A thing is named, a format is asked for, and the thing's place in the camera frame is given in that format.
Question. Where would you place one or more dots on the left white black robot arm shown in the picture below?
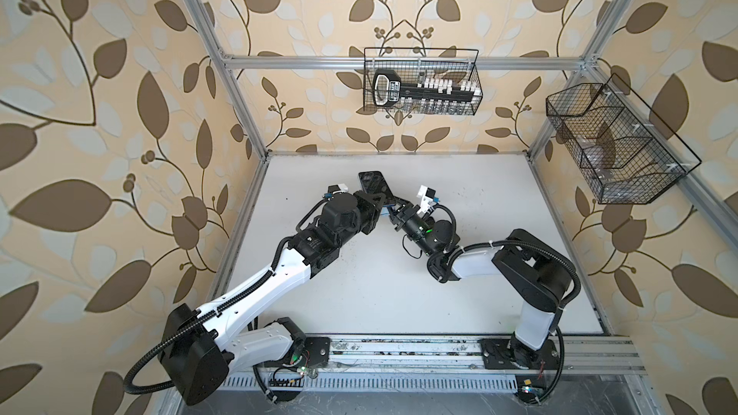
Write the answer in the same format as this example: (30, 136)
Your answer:
(259, 294)

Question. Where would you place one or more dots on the black tool with white bits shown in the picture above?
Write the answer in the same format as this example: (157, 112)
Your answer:
(389, 90)

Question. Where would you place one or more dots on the right wall wire basket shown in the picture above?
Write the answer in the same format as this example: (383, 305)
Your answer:
(628, 153)

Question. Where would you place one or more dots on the back wall wire basket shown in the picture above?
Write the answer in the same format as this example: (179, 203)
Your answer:
(408, 62)

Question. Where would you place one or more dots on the aluminium front rail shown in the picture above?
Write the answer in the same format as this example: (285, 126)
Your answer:
(384, 363)

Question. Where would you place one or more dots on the wrist white camera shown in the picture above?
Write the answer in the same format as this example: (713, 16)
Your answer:
(427, 200)
(336, 189)

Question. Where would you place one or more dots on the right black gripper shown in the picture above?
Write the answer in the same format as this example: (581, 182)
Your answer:
(399, 217)

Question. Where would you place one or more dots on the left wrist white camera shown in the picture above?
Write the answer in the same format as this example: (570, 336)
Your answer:
(336, 189)

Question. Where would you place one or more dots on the aluminium frame bars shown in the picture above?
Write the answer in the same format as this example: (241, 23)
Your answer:
(715, 212)

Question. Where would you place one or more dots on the wall wire basket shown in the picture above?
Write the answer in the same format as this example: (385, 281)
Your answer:
(628, 153)
(408, 62)

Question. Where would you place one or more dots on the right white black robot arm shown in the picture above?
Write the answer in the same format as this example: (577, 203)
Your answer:
(545, 280)

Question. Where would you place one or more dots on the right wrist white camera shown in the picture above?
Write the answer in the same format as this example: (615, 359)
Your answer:
(427, 200)

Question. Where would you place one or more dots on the black smartphone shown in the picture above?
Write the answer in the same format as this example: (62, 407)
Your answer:
(373, 182)

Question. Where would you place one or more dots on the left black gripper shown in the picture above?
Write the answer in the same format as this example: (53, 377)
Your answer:
(364, 201)

